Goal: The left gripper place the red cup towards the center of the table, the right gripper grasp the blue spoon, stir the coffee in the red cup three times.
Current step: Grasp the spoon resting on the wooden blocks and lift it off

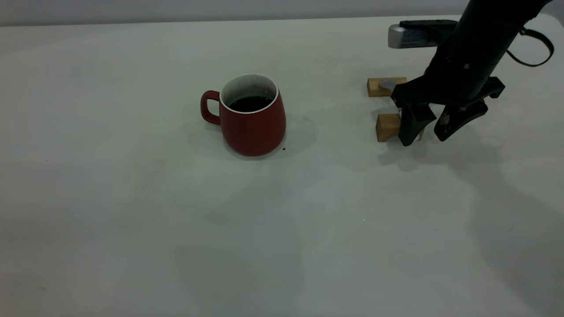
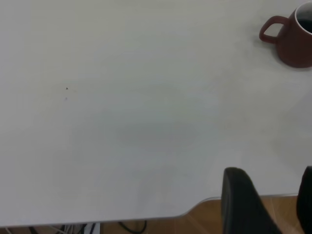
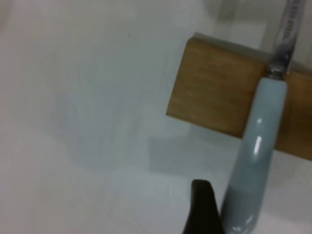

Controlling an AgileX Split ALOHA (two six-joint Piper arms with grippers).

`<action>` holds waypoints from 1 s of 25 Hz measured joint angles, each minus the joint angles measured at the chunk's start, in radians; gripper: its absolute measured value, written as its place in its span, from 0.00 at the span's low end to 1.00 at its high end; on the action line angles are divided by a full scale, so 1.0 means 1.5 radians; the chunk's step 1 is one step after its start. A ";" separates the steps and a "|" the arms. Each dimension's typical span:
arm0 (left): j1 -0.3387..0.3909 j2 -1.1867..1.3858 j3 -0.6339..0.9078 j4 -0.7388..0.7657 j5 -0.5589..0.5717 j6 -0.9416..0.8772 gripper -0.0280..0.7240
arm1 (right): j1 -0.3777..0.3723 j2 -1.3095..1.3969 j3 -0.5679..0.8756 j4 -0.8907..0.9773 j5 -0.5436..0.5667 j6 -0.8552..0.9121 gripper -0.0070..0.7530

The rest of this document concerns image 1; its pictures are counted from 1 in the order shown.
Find arched wooden block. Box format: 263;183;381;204
375;113;425;143

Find flat rectangular wooden block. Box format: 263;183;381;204
367;77;408;98

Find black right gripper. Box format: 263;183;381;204
391;42;505;147

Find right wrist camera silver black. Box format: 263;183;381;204
388;19;459;49

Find red ceramic mug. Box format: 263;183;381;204
201;73;287;157

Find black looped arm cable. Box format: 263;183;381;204
506;27;555;68

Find spoon with pale blue handle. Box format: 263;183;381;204
380;79;422;145

